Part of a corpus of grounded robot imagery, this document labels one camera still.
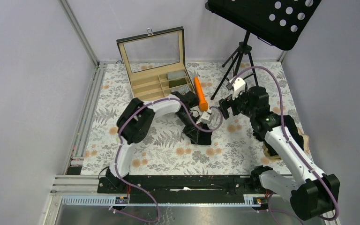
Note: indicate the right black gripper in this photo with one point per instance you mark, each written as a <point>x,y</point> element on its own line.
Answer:
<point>228,101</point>

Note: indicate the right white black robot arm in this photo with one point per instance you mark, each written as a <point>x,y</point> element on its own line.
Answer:
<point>311,192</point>

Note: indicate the dark green rolled cloth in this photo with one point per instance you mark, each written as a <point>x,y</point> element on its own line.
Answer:
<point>177,83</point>

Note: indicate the floral tablecloth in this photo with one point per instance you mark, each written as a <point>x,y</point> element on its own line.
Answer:
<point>166,150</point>

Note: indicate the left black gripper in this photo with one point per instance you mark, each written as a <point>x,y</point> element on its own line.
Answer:
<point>186,129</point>

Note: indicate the grey striped underwear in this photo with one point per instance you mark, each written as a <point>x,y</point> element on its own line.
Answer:
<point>182,89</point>

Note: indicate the grey rolled cloth in box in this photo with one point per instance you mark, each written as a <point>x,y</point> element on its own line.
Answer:
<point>176,75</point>

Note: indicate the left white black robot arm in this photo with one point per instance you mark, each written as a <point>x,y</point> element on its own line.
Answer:
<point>136,120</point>

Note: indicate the black clothing pile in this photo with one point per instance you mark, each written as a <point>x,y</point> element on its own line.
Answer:
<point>260,128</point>

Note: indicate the black music stand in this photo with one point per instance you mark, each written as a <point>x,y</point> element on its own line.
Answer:
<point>278,23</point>

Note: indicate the wooden compartment box glass lid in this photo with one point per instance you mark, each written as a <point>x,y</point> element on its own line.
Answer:
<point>149,57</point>

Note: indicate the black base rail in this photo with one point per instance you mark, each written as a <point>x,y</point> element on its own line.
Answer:
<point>185,189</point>

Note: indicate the orange cylinder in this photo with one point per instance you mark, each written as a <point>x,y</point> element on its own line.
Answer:
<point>203,104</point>

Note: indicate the beige garment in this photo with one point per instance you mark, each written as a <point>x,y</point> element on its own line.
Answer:
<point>305,143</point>

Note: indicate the black underwear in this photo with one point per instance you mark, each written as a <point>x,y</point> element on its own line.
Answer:
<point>205,138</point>

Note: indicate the aluminium frame rails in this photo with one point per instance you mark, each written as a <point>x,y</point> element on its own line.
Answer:
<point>208,38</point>

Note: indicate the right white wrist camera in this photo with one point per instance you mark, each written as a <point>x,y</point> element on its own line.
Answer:
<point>237,86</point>

